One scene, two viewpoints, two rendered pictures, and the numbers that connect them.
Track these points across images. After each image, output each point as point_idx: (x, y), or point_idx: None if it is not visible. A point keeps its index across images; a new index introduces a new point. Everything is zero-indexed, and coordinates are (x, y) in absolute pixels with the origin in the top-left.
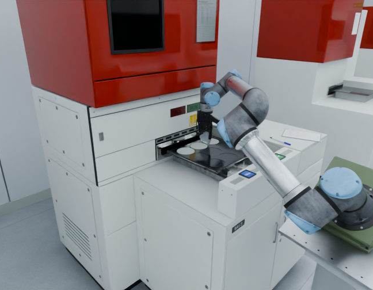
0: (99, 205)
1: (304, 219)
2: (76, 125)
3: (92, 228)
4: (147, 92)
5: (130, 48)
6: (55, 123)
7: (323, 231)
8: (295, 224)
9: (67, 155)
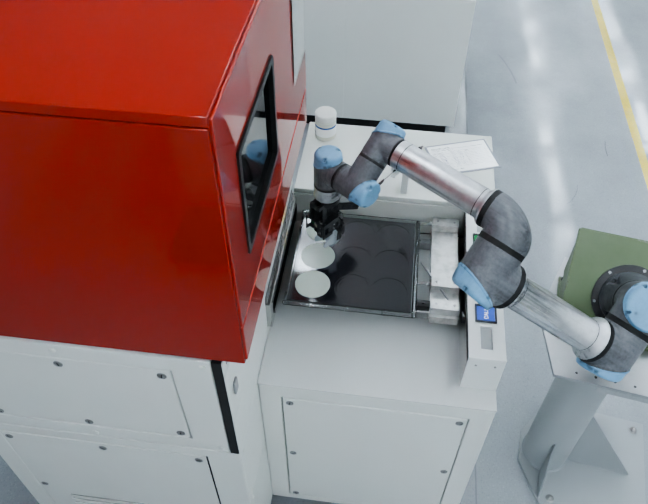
0: (239, 472)
1: (619, 371)
2: (159, 386)
3: (207, 498)
4: (272, 251)
5: (255, 206)
6: (48, 384)
7: None
8: (608, 380)
9: (107, 424)
